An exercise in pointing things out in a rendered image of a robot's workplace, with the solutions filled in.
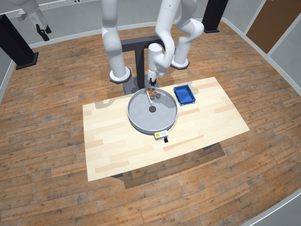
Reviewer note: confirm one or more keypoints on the blue shallow tray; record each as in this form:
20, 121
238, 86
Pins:
184, 94

